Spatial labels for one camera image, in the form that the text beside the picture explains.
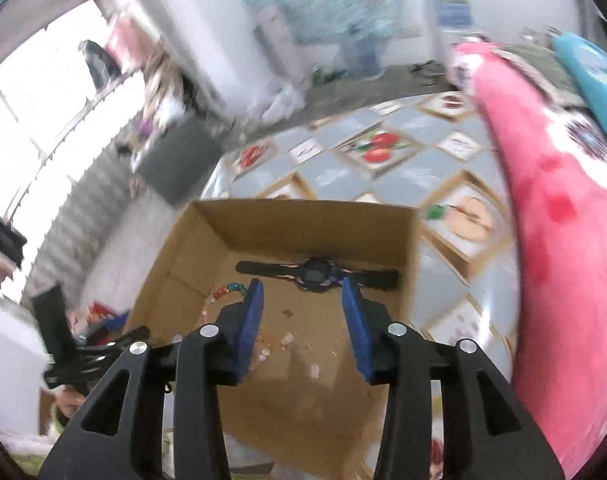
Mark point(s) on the pink floral blanket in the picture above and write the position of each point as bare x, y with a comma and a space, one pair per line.
558, 210

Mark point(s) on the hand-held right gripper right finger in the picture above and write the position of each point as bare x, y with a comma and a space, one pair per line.
361, 335

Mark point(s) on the fruit print tablecloth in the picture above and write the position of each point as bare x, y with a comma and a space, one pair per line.
333, 175

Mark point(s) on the brown cardboard box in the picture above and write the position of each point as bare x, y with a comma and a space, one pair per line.
283, 240

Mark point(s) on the blue water jug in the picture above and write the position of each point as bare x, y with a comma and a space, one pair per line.
448, 7

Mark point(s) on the black purple smart watch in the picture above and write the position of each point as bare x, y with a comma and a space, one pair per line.
316, 275

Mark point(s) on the grey box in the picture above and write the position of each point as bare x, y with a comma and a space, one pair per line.
178, 160

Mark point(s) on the pink hanging garment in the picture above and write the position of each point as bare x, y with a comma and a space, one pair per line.
128, 35

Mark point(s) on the grey lace-trimmed pillow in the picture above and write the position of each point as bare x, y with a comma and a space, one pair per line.
533, 60

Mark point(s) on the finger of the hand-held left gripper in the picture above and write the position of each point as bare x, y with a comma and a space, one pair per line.
101, 356
118, 337

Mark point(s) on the dark hanging garment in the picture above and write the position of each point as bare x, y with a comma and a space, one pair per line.
98, 65

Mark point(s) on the teal cartoon pillow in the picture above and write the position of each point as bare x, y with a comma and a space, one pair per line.
598, 80

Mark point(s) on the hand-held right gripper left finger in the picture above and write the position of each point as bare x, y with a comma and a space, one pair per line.
248, 335

